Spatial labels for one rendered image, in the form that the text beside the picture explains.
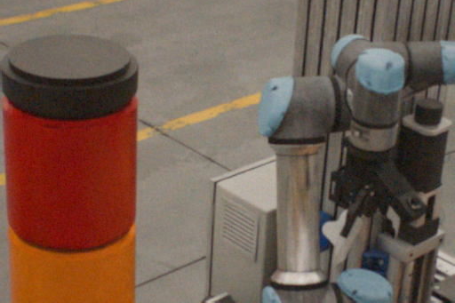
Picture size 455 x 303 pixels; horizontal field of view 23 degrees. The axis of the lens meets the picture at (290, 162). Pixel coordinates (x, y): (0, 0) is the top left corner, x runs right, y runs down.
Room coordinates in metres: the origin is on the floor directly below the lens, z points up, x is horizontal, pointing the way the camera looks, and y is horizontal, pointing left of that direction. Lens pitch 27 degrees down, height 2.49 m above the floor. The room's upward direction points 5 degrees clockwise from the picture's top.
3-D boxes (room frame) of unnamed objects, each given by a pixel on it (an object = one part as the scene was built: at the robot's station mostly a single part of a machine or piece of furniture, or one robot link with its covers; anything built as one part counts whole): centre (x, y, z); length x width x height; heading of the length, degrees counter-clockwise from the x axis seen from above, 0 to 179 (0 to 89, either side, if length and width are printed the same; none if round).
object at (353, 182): (1.64, -0.12, 1.66); 0.09 x 0.08 x 0.12; 47
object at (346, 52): (1.74, -0.12, 1.82); 0.11 x 0.11 x 0.08; 17
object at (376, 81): (1.64, -0.13, 1.82); 0.09 x 0.08 x 0.11; 17
